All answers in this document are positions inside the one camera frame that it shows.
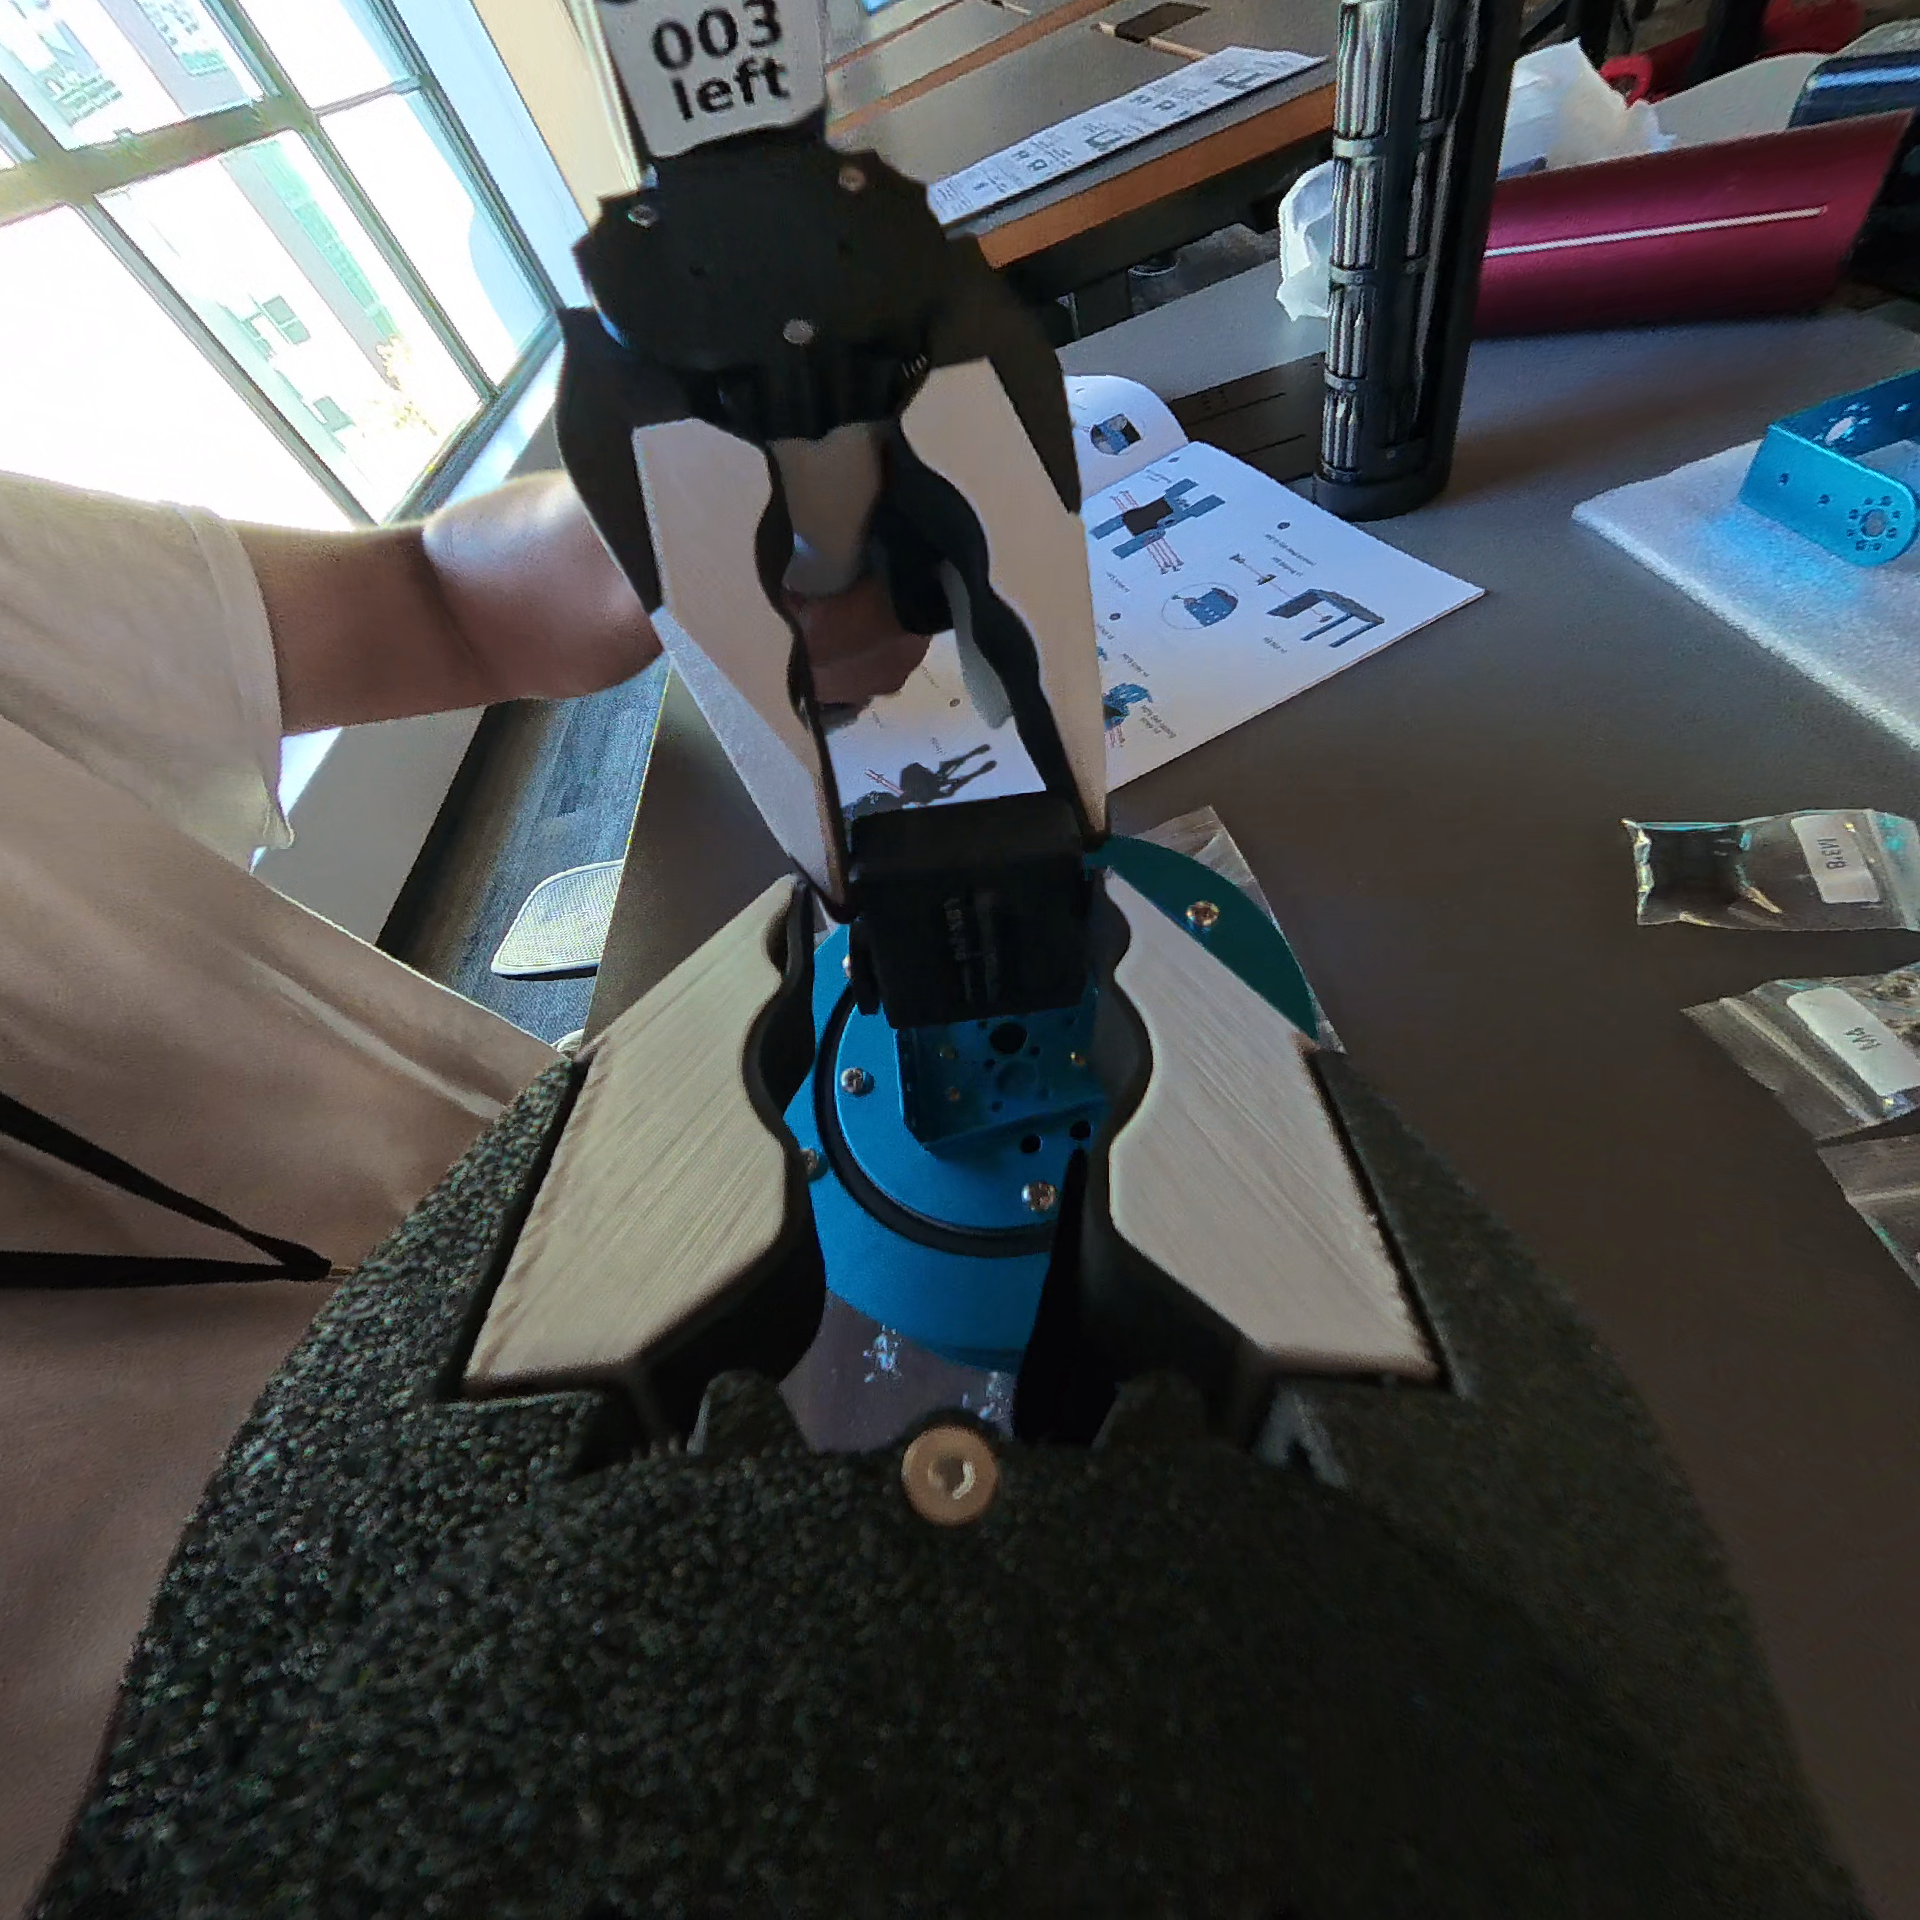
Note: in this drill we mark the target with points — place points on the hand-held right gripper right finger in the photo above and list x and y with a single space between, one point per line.
1274 1203

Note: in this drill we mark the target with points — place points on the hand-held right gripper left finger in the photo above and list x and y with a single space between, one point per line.
628 1203

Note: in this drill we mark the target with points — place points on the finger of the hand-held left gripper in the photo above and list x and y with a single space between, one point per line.
723 601
1037 601

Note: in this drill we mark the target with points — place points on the teal round robot base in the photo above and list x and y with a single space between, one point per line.
885 1258

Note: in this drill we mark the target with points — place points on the black servo with silver horn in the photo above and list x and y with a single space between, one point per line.
975 912

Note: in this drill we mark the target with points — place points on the person's left forearm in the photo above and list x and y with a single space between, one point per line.
511 601

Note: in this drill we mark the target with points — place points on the wooden-topped desk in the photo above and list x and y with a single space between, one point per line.
1079 225

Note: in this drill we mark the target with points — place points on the grey desk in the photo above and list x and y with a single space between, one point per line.
1575 1053

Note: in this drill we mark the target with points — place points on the person's left hand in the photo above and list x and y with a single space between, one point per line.
864 645

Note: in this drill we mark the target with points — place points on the white mesh office chair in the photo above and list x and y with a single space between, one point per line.
564 921

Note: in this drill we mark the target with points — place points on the large clear plastic bag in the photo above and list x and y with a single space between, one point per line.
1204 854

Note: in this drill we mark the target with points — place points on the white instruction booklet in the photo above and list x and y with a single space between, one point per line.
1352 601

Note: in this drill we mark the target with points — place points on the white printed paper sheet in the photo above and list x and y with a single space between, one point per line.
1125 136

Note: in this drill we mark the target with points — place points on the black screwdriver bit holder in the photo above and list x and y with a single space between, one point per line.
1393 302

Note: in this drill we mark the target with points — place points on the black chest harness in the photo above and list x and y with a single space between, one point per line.
151 1203

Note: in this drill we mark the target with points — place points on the large paned window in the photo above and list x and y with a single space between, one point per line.
224 270

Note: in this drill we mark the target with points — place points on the spread of hardware bags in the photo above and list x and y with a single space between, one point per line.
1799 903

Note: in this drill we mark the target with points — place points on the white foam sheet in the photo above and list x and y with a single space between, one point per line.
1727 587

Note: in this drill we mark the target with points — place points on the thin white plastic bag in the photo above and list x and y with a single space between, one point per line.
1575 105

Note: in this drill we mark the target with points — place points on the red metal tube case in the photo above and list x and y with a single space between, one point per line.
1679 225

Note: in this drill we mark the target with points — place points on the blue long metal plate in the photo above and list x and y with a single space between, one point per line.
1831 478

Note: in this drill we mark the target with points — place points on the grey plastic case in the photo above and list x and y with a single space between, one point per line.
1860 91

